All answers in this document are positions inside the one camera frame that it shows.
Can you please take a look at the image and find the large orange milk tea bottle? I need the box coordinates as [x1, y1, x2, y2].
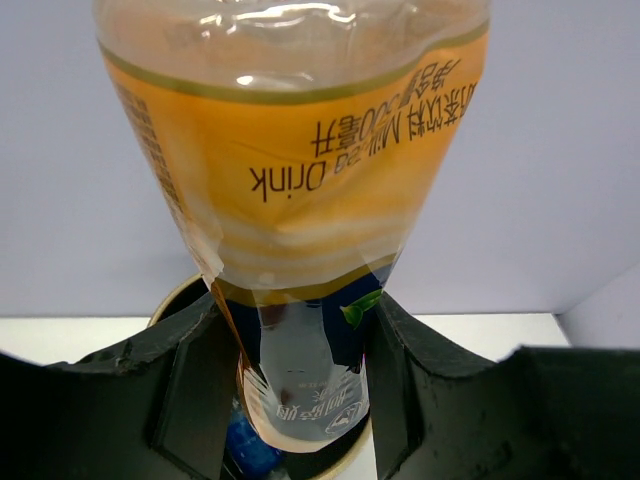
[92, 1, 491, 453]

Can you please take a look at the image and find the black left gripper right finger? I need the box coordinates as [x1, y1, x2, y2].
[365, 295, 639, 479]

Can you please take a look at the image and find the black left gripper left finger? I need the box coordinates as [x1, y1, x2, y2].
[1, 295, 235, 479]

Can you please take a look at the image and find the dark bin with gold rim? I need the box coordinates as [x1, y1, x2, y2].
[148, 274, 376, 479]

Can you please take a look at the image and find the blue label water bottle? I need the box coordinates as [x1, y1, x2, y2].
[226, 395, 283, 479]

